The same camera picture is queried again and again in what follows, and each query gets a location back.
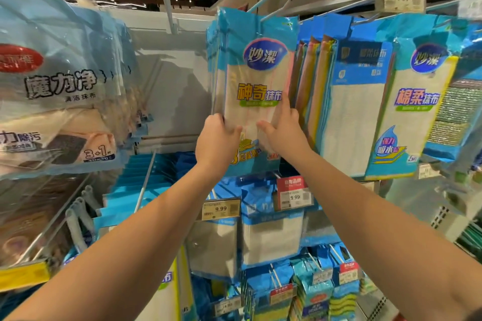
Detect dark green goods pile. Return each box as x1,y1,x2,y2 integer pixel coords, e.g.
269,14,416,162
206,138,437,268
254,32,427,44
455,219,482,261

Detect person's left hand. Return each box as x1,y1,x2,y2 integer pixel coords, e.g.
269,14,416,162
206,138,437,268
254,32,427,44
194,112,244,180

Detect striped sponge packets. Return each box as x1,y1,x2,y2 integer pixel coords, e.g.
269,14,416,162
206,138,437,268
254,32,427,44
245,245,378,321

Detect hanging grey packets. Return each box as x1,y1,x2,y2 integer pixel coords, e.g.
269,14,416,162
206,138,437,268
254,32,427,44
0,0,148,179

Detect hung scouring pad packet bunch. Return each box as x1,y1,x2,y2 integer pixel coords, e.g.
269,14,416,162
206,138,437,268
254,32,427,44
423,27,482,164

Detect blue antibacterial cloth packets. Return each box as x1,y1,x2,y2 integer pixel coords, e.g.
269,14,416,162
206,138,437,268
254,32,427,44
187,178,242,280

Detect yellowish price tag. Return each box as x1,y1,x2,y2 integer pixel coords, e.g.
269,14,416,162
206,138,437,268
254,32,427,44
418,163,441,180
201,199,242,222

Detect blue steel-cloth packets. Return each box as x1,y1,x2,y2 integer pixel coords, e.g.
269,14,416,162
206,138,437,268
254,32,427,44
301,204,343,250

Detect blue-label white cloth packet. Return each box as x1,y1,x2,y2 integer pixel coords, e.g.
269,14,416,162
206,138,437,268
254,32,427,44
290,15,394,179

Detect white cloth packets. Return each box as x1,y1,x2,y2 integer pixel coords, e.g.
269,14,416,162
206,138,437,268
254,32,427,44
207,7,300,179

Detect person's right hand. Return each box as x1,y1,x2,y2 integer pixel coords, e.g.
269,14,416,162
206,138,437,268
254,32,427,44
256,99,311,165

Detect hanging brownish packets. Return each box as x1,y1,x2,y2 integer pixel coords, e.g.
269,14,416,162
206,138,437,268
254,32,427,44
0,182,84,265

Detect metal peg hook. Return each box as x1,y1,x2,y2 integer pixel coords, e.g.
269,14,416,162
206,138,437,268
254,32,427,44
160,0,180,36
134,150,158,213

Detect person's right forearm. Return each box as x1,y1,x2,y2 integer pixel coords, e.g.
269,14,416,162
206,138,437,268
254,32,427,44
290,147,482,321

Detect bright yellow price tag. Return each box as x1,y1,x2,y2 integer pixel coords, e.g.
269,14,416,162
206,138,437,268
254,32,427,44
0,260,52,293

